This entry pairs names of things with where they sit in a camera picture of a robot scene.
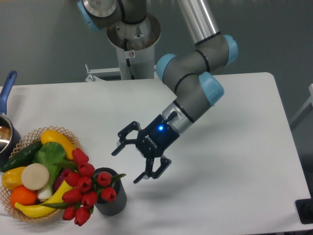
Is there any white metal base frame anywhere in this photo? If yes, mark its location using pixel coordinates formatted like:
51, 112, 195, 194
85, 64, 156, 82

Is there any white frame at right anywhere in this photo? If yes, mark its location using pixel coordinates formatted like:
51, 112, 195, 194
289, 84, 313, 130

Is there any yellow squash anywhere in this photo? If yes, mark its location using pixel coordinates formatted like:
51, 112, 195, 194
41, 130, 76, 160

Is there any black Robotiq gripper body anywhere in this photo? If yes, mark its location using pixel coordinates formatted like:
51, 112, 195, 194
135, 115, 180, 158

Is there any green bok choy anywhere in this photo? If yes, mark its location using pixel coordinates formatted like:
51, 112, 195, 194
32, 142, 66, 202

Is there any yellow bell pepper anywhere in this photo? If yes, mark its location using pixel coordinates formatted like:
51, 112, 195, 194
1, 166, 26, 190

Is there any woven wicker basket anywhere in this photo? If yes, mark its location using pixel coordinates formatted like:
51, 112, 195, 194
0, 126, 82, 223

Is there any red tulip bouquet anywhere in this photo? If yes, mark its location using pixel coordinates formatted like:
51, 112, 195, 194
44, 148, 111, 226

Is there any blue handled saucepan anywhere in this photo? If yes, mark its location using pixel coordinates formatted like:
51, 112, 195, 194
0, 70, 21, 167

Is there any beige round disc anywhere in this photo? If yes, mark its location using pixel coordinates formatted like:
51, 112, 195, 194
21, 163, 49, 190

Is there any dark grey ribbed vase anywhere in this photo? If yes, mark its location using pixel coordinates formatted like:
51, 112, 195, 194
94, 167, 127, 216

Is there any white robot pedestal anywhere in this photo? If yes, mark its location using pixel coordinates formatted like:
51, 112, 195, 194
107, 13, 161, 80

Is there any black device at edge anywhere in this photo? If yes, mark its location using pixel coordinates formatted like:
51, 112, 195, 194
295, 198, 313, 224

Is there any green cucumber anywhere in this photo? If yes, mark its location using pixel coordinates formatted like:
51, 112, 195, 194
0, 141, 42, 172

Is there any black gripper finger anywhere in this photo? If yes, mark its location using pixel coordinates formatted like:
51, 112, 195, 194
112, 121, 141, 156
133, 156, 172, 184

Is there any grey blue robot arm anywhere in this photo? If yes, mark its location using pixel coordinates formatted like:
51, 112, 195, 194
77, 0, 238, 179

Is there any yellow banana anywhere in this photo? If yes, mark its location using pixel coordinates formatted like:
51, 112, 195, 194
15, 181, 73, 218

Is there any purple eggplant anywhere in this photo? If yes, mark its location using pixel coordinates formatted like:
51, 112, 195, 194
53, 168, 71, 192

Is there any orange fruit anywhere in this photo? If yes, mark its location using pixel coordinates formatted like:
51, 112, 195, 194
10, 186, 37, 208

